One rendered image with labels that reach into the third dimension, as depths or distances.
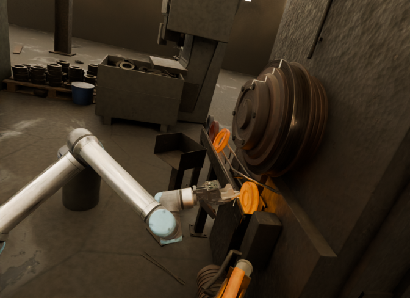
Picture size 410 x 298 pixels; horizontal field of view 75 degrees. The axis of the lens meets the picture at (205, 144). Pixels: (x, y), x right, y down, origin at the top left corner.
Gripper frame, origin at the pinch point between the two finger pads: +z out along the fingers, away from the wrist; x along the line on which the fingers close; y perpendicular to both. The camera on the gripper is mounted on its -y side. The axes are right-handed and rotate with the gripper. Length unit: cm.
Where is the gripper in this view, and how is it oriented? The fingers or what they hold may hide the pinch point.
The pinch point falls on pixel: (237, 194)
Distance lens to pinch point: 124.8
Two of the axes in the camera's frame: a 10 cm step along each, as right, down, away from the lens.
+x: -1.3, -4.2, 9.0
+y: -0.9, -9.0, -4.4
